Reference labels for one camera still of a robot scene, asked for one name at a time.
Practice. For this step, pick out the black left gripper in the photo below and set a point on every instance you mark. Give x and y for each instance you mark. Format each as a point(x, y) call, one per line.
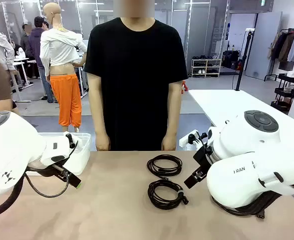
point(46, 170)

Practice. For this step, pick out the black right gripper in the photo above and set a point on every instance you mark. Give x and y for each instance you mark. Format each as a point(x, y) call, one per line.
point(203, 160)

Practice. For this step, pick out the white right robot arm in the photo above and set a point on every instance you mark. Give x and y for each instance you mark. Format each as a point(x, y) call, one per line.
point(237, 150)

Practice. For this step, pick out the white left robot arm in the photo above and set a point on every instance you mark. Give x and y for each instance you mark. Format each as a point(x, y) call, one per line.
point(11, 150)

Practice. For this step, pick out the person's right forearm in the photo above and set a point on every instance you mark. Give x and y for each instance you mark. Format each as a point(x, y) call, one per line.
point(98, 105)

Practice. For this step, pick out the person's left forearm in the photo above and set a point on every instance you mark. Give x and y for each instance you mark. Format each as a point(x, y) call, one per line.
point(173, 107)

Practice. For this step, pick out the person's left hand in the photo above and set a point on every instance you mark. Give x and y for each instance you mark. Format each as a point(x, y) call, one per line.
point(169, 143)

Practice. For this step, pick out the person's right hand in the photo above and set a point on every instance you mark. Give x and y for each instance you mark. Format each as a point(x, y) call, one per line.
point(103, 143)

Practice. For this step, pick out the clear plastic storage container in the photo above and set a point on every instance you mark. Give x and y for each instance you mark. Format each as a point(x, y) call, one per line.
point(82, 155)

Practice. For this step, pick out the orange pants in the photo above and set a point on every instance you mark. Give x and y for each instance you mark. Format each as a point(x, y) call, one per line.
point(66, 100)

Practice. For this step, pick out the large white table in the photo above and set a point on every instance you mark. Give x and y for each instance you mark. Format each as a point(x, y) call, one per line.
point(224, 105)

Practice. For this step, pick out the orange toy figure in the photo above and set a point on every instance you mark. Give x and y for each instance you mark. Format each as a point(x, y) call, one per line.
point(184, 87)

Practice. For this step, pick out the wooden shoe rack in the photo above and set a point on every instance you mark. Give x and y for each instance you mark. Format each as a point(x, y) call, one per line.
point(207, 66)

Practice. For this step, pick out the person in black t-shirt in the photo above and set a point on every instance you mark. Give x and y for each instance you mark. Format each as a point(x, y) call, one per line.
point(136, 75)

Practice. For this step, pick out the black bags pile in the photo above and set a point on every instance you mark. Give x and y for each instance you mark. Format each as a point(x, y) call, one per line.
point(230, 60)

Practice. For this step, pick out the black utility cart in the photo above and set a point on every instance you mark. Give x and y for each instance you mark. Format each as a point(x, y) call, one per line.
point(285, 91)

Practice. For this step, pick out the small white desk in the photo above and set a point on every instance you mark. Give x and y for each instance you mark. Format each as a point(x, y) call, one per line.
point(20, 60)

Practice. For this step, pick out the white long-sleeve shirt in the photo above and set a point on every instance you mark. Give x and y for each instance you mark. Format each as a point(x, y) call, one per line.
point(59, 47)

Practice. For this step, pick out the person in purple hoodie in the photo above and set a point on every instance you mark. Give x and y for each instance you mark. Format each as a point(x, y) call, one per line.
point(35, 42)

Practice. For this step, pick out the person in dark jacket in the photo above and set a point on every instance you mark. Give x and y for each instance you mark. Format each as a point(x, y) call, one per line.
point(25, 42)

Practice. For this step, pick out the clothes rack with coats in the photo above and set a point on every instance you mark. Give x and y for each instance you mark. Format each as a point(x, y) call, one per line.
point(284, 47)

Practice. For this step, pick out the tan mannequin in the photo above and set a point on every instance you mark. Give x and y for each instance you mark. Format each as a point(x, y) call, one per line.
point(52, 11)

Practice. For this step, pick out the left wrist camera housing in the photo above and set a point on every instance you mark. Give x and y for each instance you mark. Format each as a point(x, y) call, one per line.
point(61, 151)

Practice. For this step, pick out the black camera pole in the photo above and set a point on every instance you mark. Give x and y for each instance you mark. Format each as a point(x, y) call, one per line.
point(242, 67)

